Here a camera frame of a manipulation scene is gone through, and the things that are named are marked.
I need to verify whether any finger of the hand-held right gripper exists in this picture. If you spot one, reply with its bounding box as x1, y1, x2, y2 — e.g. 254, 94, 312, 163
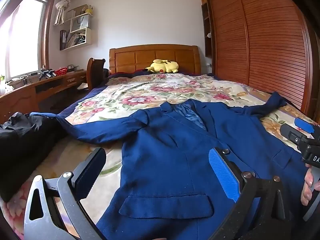
294, 117, 320, 134
279, 123, 311, 153

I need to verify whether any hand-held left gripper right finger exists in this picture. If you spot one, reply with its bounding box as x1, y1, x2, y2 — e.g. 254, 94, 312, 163
208, 147, 299, 240

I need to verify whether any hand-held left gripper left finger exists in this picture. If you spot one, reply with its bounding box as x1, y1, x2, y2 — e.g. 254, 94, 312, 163
24, 147, 107, 240

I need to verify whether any blue suit jacket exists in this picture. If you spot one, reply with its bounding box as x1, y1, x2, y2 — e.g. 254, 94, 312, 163
30, 91, 309, 240

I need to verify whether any black clothing pile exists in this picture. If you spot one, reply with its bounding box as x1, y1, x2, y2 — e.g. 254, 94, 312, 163
0, 112, 68, 203

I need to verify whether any person's right hand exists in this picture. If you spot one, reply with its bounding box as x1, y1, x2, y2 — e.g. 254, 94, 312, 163
301, 170, 320, 206

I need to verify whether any wooden louvered wardrobe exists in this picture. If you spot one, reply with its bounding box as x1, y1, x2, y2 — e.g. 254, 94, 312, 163
199, 0, 320, 125

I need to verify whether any floral blanket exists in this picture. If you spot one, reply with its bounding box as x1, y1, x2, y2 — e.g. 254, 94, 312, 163
0, 72, 320, 240

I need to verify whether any black garment on chair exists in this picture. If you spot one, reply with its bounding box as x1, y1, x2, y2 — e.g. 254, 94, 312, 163
102, 68, 111, 86

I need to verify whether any wooden chair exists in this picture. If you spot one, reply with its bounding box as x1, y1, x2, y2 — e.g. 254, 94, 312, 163
87, 58, 109, 91

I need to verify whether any wooden desk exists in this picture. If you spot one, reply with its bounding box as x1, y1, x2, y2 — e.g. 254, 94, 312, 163
0, 69, 88, 124

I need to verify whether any dark red bedding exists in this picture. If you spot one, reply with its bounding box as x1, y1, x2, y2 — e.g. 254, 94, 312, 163
107, 70, 152, 79

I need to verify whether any black grey gadget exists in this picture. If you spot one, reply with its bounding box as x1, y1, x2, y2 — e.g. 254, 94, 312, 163
39, 68, 57, 81

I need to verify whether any white plastic bag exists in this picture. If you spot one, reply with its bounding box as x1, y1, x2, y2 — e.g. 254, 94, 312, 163
0, 82, 13, 96

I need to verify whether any yellow plush toy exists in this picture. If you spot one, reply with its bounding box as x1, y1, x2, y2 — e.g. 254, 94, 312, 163
143, 59, 179, 74

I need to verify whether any wooden bed headboard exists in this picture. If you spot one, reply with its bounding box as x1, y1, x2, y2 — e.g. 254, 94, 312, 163
109, 44, 202, 75

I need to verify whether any stack of papers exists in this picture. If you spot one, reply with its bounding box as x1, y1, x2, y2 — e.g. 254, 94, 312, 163
65, 31, 87, 48

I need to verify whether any white paper bag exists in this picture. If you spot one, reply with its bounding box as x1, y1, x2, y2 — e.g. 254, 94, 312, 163
70, 15, 89, 32

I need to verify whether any wooden framed window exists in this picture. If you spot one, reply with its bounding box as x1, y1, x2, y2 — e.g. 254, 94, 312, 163
0, 0, 57, 81

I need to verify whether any brown cardboard box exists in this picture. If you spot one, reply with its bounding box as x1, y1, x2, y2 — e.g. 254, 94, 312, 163
65, 4, 88, 20

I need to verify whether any beige tied curtain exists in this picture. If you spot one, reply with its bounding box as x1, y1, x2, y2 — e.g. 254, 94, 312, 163
54, 0, 77, 26

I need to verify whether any white wall shelf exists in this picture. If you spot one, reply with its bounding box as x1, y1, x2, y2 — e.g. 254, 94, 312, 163
59, 12, 93, 51

